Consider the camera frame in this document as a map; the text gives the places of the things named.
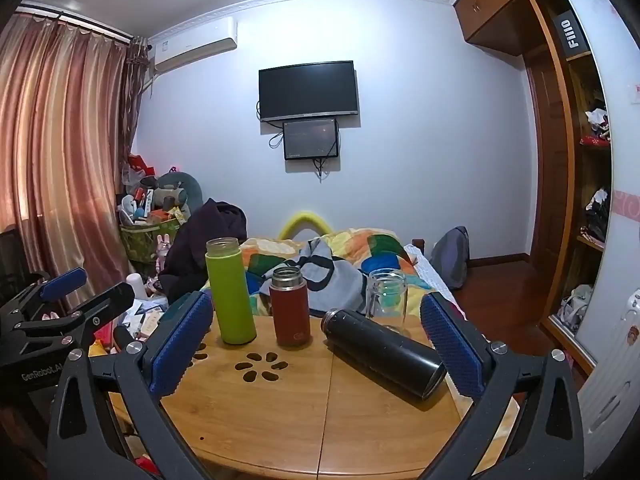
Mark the black box with FiiO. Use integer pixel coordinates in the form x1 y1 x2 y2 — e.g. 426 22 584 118
553 11 589 58

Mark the grey backpack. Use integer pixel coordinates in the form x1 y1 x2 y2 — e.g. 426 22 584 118
430 226 470 290

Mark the colourful patchwork bedspread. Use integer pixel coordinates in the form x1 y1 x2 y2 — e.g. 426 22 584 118
240 228 454 318

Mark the clear glass jar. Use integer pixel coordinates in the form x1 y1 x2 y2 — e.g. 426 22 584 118
364 269 408 334

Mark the small wall monitor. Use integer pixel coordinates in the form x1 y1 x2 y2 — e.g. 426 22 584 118
283 118 340 160

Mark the wooden wardrobe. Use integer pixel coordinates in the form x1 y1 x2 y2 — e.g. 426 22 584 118
452 0 612 376

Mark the white air conditioner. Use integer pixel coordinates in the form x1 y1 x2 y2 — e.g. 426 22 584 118
153 16 238 74

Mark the black thermos bottle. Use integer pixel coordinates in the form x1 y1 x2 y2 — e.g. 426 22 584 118
321 309 447 400

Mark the yellow curved chair back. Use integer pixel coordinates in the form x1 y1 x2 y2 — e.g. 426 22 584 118
278 210 332 240

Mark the green thermos bottle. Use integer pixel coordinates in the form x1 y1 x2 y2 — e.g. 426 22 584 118
205 237 257 346

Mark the green basket of toys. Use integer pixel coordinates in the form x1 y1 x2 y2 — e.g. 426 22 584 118
119 219 180 264

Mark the dark purple jacket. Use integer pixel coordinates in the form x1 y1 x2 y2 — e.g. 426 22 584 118
158 198 247 304

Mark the pink striped curtain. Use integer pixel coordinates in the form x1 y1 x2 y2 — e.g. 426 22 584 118
1 13 132 308

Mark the grey white garment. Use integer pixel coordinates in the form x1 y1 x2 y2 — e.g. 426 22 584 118
282 237 367 318

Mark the red thermos bottle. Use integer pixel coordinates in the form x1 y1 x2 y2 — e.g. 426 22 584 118
269 266 311 347

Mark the large wall television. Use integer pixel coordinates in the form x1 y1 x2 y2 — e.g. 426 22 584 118
258 61 359 122

